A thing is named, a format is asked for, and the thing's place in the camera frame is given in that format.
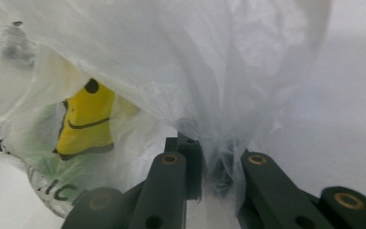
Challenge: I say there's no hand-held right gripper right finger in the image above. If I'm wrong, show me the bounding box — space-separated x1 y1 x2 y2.
237 151 335 229

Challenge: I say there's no translucent white plastic bag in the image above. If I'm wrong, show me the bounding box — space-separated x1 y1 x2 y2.
0 0 336 221

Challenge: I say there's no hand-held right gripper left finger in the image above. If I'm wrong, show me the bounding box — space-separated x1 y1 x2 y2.
128 133 204 229

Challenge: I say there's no green snack packet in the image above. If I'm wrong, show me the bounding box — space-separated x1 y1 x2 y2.
22 101 141 198

